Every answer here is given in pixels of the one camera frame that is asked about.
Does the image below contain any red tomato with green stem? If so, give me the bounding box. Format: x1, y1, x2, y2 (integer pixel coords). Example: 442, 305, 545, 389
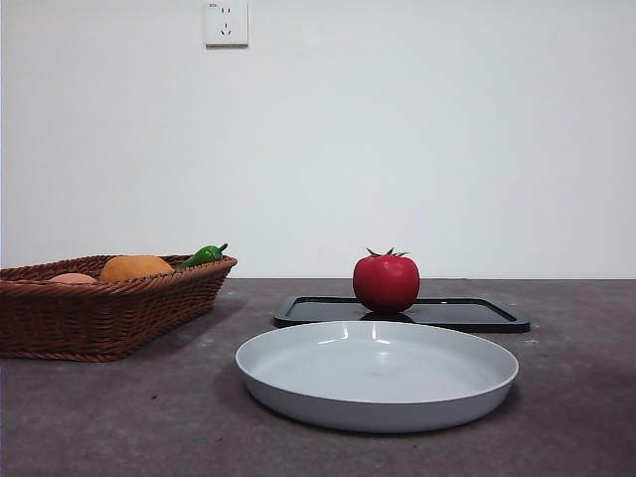
352, 245, 421, 315

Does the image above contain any green chili pepper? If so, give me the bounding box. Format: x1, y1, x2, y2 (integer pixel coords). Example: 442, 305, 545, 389
174, 242, 230, 270

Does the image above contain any grey round plate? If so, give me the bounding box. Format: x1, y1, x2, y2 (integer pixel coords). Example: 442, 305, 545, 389
235, 320, 521, 434

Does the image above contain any black rectangular tray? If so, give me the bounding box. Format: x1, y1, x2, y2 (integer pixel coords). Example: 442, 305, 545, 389
272, 295, 531, 334

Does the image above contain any brown wicker basket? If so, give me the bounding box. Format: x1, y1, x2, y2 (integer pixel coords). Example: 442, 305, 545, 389
0, 253, 239, 363

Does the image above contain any pale brown egg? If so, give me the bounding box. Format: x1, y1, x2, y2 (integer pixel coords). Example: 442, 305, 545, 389
48, 271, 97, 285

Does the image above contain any white wall socket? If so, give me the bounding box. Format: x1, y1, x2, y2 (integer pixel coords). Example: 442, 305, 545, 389
204, 0, 250, 50

